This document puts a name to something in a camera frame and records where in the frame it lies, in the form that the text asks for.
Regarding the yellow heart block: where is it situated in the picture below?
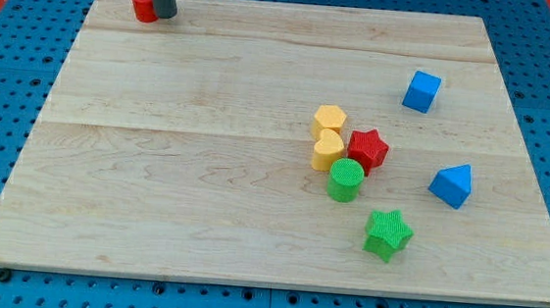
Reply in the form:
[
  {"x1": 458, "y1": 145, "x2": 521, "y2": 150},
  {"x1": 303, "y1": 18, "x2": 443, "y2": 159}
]
[{"x1": 311, "y1": 128, "x2": 344, "y2": 172}]

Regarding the red star block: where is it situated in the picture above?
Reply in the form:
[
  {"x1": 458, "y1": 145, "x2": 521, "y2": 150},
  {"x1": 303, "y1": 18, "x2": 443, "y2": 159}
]
[{"x1": 347, "y1": 129, "x2": 389, "y2": 177}]

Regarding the yellow hexagon block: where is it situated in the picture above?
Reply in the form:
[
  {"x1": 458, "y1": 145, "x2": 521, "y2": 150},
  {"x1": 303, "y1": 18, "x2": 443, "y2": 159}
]
[{"x1": 310, "y1": 104, "x2": 347, "y2": 140}]

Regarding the blue cube block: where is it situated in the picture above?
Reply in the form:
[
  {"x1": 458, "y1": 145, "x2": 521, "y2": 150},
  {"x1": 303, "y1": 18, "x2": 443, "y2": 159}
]
[{"x1": 402, "y1": 71, "x2": 442, "y2": 114}]

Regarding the green star block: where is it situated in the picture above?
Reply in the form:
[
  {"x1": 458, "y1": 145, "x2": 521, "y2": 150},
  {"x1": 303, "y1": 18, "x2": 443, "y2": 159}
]
[{"x1": 362, "y1": 210, "x2": 414, "y2": 263}]

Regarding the red cylinder block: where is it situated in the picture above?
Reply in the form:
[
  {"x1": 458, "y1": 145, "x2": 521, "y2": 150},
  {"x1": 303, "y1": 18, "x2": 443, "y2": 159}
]
[{"x1": 131, "y1": 0, "x2": 158, "y2": 24}]

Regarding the blue triangle block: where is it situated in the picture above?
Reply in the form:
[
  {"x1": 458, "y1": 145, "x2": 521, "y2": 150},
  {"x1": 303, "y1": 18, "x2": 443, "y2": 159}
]
[{"x1": 428, "y1": 164, "x2": 473, "y2": 210}]

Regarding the green cylinder block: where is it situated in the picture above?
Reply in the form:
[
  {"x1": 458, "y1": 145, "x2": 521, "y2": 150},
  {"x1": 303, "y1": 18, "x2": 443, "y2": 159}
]
[{"x1": 326, "y1": 158, "x2": 365, "y2": 203}]

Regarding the light wooden board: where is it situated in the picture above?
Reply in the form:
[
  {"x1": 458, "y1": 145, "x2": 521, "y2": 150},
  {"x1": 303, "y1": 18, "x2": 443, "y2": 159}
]
[{"x1": 0, "y1": 0, "x2": 550, "y2": 307}]

